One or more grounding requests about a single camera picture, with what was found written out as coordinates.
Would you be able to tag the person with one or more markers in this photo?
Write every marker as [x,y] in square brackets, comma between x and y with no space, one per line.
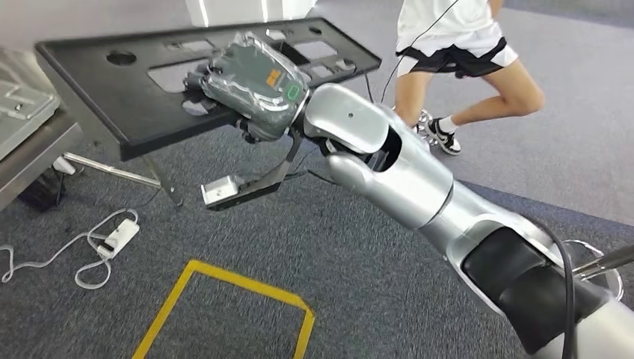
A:
[446,29]

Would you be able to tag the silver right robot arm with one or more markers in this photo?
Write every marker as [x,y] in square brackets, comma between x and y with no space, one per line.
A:
[396,173]

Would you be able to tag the white power strip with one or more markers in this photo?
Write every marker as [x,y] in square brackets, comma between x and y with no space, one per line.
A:
[121,235]

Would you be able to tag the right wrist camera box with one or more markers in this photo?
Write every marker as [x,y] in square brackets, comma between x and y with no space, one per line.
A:
[220,191]

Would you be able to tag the black plastic plate bracket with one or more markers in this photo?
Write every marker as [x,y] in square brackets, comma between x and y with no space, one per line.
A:
[89,109]

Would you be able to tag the yellow floor tape outline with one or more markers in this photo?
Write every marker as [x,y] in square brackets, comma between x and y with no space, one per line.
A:
[247,287]

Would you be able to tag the chrome stool base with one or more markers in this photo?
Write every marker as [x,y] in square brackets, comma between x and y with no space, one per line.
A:
[423,126]

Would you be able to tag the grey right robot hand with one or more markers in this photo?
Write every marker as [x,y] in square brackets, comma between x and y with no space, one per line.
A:
[247,84]

